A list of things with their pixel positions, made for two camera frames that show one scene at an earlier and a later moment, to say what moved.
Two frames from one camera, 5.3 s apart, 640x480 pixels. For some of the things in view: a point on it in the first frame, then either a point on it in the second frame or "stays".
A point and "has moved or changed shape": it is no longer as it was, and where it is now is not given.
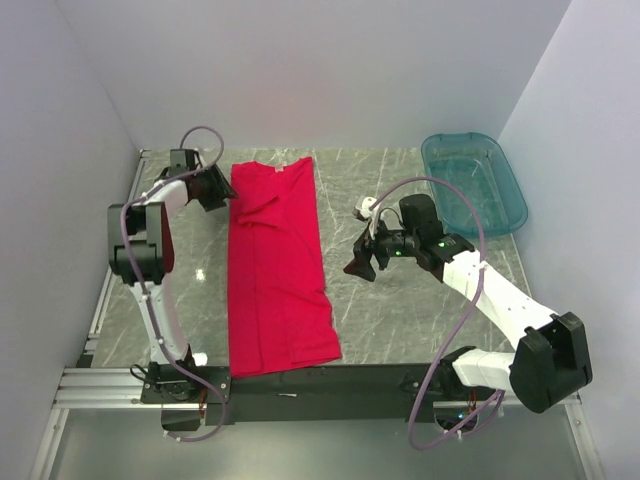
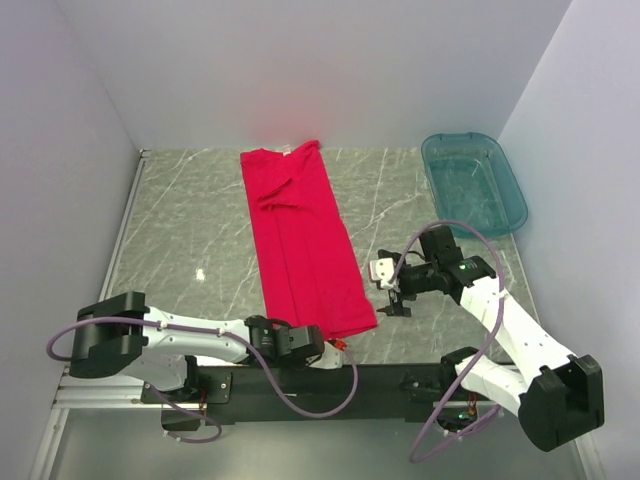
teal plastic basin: [475, 163] stays
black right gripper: [365, 247] to [397, 309]
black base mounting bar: [194, 397] stays
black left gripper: [222, 189] to [296, 363]
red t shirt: [279, 309] has moved or changed shape
